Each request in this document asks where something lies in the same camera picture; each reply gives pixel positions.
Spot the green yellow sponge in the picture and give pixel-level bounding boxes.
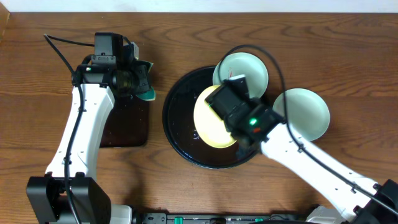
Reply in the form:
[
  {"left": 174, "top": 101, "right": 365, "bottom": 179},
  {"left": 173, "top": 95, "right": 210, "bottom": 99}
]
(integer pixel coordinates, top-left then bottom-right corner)
[{"left": 136, "top": 60, "right": 156, "bottom": 101}]

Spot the yellow plate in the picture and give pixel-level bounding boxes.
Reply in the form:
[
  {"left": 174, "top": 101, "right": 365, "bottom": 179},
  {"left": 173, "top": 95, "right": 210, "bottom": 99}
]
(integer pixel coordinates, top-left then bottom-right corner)
[{"left": 193, "top": 85, "right": 236, "bottom": 149}]

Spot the light blue plate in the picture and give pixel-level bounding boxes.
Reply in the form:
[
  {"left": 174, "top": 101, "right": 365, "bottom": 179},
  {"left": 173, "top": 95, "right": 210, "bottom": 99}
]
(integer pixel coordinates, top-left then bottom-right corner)
[{"left": 272, "top": 88, "right": 330, "bottom": 141}]

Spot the pale green plate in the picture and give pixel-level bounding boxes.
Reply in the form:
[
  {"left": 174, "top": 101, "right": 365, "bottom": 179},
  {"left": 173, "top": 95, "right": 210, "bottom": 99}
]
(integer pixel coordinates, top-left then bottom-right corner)
[{"left": 213, "top": 52, "right": 269, "bottom": 98}]

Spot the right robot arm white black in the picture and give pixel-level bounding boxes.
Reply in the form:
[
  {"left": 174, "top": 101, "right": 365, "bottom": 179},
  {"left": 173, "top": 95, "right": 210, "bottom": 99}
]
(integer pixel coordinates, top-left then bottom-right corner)
[{"left": 220, "top": 104, "right": 397, "bottom": 223}]

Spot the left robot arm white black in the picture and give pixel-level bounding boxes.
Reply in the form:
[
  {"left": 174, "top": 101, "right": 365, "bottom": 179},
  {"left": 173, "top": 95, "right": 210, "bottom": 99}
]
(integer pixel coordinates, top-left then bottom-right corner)
[{"left": 26, "top": 58, "right": 154, "bottom": 223}]

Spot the black rectangular tray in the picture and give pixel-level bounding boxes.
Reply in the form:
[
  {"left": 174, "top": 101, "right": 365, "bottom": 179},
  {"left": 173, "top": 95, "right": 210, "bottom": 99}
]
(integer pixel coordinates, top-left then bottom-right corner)
[{"left": 100, "top": 96, "right": 150, "bottom": 147}]

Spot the black round tray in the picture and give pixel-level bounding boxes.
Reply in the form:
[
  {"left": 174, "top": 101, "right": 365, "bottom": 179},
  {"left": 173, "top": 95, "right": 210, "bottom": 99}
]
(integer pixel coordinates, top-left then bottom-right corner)
[{"left": 162, "top": 65, "right": 259, "bottom": 169}]

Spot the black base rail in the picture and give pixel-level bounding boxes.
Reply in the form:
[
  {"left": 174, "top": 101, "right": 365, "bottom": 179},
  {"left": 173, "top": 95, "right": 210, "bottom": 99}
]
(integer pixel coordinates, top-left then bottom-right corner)
[{"left": 110, "top": 203, "right": 343, "bottom": 224}]

